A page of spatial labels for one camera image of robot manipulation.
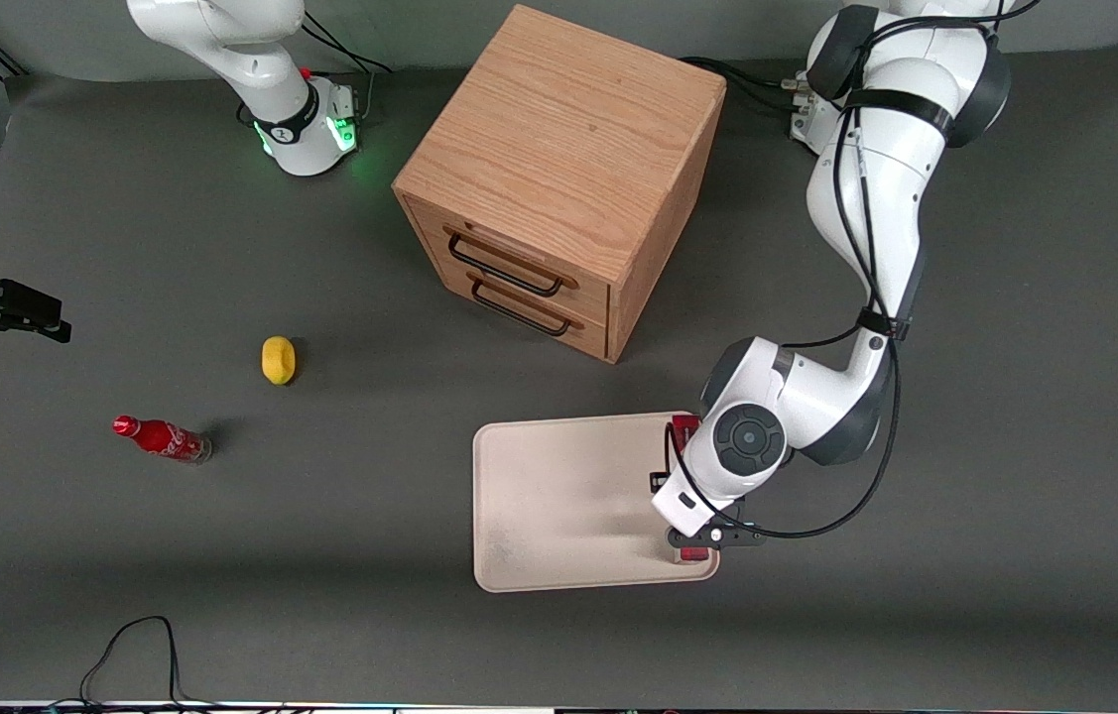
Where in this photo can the beige plastic tray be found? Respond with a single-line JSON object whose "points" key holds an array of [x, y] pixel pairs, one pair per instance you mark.
{"points": [[568, 506]]}

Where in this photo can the red cola bottle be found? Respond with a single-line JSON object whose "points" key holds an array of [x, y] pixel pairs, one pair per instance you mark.
{"points": [[160, 437]]}

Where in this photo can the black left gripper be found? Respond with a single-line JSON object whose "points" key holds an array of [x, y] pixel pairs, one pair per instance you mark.
{"points": [[654, 482]]}

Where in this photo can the wooden drawer cabinet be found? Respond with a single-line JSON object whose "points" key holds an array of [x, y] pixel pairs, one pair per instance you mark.
{"points": [[558, 129]]}

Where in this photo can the yellow lemon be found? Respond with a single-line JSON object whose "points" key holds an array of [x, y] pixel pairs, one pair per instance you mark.
{"points": [[278, 359]]}

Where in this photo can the red tartan cookie box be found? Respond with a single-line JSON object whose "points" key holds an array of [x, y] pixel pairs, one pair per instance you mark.
{"points": [[685, 431]]}

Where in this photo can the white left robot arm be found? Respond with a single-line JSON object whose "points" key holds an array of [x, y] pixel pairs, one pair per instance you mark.
{"points": [[876, 198]]}

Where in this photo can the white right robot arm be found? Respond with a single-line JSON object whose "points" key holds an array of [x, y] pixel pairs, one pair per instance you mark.
{"points": [[251, 59]]}

